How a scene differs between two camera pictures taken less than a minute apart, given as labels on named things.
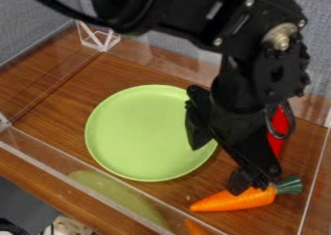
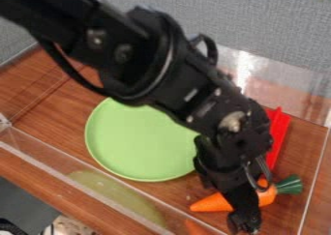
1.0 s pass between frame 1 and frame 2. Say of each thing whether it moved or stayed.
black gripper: moved
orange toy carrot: stayed
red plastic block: stayed
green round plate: stayed
